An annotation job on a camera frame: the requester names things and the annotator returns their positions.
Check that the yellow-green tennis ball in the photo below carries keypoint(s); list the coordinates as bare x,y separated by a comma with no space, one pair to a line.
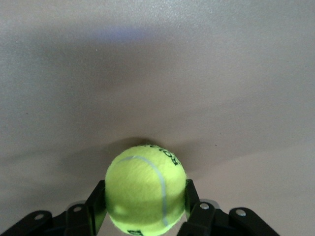
145,186

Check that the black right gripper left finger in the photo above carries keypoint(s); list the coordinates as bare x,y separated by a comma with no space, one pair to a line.
81,218

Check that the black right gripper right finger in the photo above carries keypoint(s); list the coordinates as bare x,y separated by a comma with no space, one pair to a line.
209,221

